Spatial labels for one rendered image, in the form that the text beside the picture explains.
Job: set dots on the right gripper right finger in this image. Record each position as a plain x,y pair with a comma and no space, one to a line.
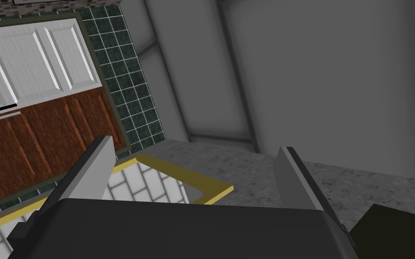
294,183

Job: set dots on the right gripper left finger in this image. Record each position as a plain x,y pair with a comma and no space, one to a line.
88,172

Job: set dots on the brown wooden cupboard door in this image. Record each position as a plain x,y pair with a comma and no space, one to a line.
49,136

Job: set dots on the black block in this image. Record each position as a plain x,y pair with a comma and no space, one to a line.
398,233

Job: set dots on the white panelled cupboard door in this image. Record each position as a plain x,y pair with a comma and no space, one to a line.
24,61

